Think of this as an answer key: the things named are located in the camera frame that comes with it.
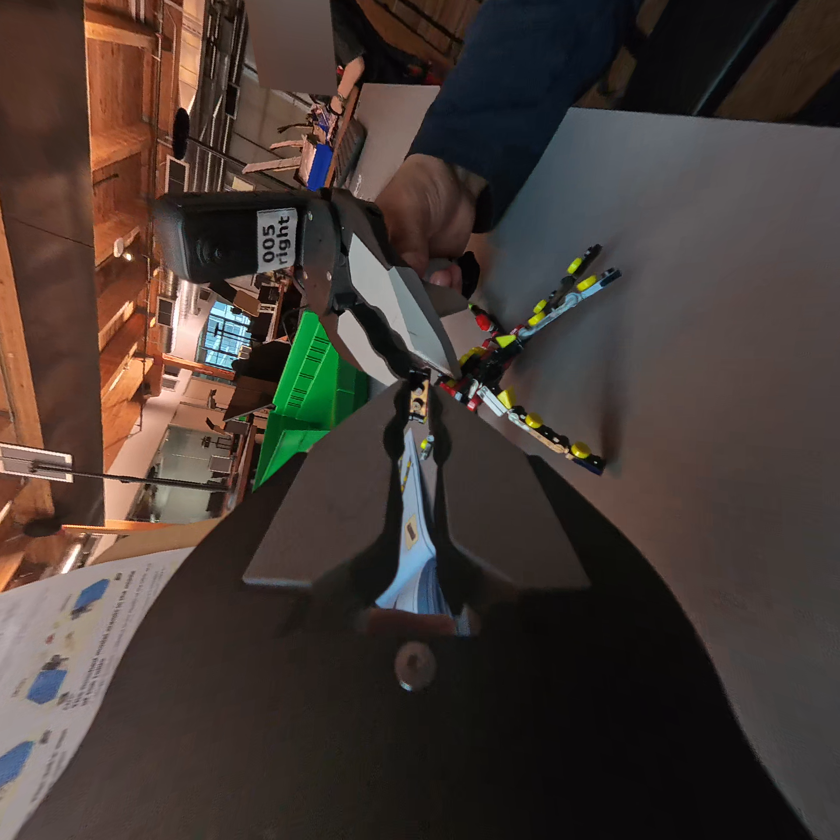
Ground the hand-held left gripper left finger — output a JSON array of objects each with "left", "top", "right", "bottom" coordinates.
[{"left": 243, "top": 382, "right": 409, "bottom": 611}]

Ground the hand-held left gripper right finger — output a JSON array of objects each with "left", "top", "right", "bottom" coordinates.
[{"left": 428, "top": 384, "right": 592, "bottom": 618}]

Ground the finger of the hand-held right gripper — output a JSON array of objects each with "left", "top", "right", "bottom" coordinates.
[
  {"left": 326, "top": 233, "right": 462, "bottom": 383},
  {"left": 425, "top": 279, "right": 490, "bottom": 332}
]

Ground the black yellow red lego model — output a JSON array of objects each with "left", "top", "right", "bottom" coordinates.
[{"left": 436, "top": 244, "right": 623, "bottom": 476}]

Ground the small lego piece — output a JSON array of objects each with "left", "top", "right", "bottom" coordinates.
[{"left": 407, "top": 367, "right": 433, "bottom": 424}]

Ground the person's right forearm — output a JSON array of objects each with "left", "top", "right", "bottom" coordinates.
[{"left": 403, "top": 0, "right": 647, "bottom": 231}]

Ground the lego instruction booklet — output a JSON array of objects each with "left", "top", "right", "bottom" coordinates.
[{"left": 377, "top": 427, "right": 460, "bottom": 618}]

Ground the person's right hand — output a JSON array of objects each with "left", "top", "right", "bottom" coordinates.
[{"left": 377, "top": 154, "right": 490, "bottom": 290}]

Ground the large window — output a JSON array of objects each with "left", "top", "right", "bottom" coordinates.
[{"left": 200, "top": 302, "right": 253, "bottom": 376}]

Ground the small blue bin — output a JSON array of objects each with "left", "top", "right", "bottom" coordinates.
[{"left": 305, "top": 144, "right": 336, "bottom": 191}]

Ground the green plastic crate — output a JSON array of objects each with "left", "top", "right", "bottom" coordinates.
[{"left": 252, "top": 311, "right": 371, "bottom": 490}]

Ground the white ceiling light fixture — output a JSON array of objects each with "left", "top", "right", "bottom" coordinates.
[{"left": 0, "top": 443, "right": 74, "bottom": 483}]

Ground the printed paper sheet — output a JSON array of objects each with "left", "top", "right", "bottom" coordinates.
[{"left": 0, "top": 545, "right": 198, "bottom": 840}]

